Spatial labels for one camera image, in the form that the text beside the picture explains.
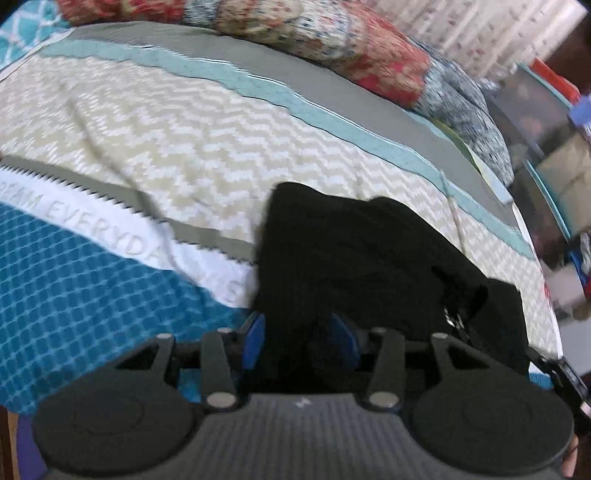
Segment black pants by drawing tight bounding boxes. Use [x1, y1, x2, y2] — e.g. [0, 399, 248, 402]
[249, 183, 529, 394]

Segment pile of colourful clothes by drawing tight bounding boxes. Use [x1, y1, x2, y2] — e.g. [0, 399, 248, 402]
[570, 231, 591, 300]

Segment clear storage bin teal lid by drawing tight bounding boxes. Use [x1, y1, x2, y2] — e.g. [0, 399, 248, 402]
[485, 65, 590, 267]

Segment patchwork bedspread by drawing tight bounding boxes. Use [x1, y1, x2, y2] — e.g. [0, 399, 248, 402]
[1, 23, 562, 414]

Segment red and blue patterned quilt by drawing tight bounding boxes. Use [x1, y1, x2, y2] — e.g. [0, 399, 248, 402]
[58, 0, 514, 186]

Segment floral curtain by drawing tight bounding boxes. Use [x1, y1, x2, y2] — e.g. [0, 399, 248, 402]
[367, 0, 588, 80]

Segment teal lattice pillow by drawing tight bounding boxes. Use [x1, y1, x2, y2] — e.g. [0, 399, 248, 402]
[1, 0, 73, 71]

